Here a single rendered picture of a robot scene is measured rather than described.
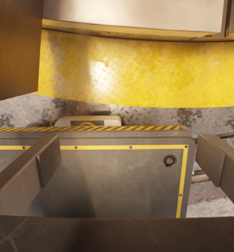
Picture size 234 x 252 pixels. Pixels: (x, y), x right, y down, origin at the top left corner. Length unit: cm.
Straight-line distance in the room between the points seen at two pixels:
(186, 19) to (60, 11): 31
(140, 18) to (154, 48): 32
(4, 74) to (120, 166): 38
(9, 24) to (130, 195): 54
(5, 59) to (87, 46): 47
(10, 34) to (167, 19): 35
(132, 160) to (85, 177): 16
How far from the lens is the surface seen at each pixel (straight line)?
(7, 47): 41
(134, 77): 80
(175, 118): 86
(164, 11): 52
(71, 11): 53
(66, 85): 84
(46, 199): 67
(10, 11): 42
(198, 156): 17
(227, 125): 97
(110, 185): 59
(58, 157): 16
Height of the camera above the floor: 80
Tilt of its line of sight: 73 degrees down
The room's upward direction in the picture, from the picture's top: 175 degrees counter-clockwise
